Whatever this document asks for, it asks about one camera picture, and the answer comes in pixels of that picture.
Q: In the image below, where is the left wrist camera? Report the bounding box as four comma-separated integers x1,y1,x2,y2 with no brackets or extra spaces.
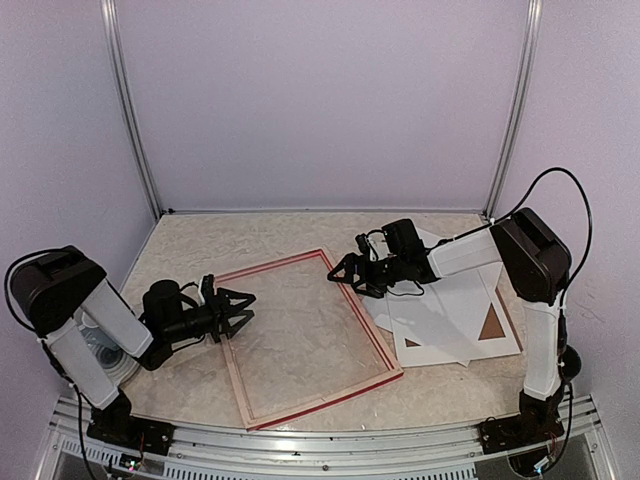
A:
197,274,215,306

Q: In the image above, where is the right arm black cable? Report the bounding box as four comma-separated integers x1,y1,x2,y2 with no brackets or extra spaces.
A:
492,167,594,301

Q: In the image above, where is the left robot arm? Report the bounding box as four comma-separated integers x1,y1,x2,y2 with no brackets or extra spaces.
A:
3,245,256,453

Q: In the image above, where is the white photo paper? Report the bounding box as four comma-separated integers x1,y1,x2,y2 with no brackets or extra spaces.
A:
362,229,504,369

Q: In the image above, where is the white mat board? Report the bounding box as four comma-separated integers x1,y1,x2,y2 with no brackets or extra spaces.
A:
387,290,522,367

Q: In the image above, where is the white round plate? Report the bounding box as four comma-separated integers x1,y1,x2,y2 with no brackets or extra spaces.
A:
87,333,140,386

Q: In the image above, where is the brown backing board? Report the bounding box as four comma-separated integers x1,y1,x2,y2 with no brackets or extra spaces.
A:
393,287,522,361

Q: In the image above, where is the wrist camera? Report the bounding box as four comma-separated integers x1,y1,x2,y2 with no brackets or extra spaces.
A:
355,229,384,262
197,274,215,306

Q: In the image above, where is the clear acrylic sheet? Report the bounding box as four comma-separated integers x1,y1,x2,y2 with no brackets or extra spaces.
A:
227,255,396,419

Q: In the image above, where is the light blue cup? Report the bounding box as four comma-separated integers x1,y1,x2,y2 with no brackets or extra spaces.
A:
74,313,109,347

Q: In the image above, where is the aluminium post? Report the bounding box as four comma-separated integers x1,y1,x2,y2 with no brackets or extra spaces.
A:
100,0,164,222
483,0,544,219

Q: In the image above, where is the aluminium front rail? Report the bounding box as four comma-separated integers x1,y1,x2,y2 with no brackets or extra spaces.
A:
34,396,618,479

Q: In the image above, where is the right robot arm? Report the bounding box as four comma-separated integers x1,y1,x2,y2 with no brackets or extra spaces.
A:
327,208,581,453

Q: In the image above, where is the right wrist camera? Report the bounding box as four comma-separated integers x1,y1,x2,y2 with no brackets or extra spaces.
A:
355,229,384,262

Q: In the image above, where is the left aluminium post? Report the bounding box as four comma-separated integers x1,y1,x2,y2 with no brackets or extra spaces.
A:
100,0,164,222

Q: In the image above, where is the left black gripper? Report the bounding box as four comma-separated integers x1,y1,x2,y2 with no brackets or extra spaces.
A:
163,287,255,343

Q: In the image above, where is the right aluminium post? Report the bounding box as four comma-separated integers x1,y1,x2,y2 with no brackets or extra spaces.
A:
483,0,544,219

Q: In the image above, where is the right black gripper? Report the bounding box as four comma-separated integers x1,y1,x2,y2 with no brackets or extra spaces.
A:
327,253,405,299

